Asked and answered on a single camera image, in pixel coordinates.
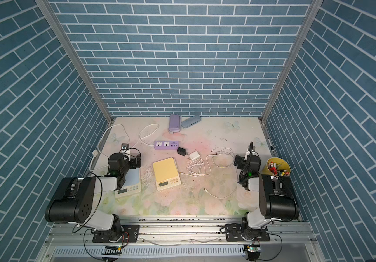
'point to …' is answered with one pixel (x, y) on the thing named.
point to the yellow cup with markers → (276, 166)
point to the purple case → (174, 124)
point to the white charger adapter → (194, 155)
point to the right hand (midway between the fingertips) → (248, 156)
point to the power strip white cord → (96, 153)
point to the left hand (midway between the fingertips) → (134, 153)
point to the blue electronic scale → (133, 184)
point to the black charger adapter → (181, 151)
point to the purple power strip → (166, 144)
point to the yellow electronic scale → (166, 174)
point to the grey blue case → (191, 121)
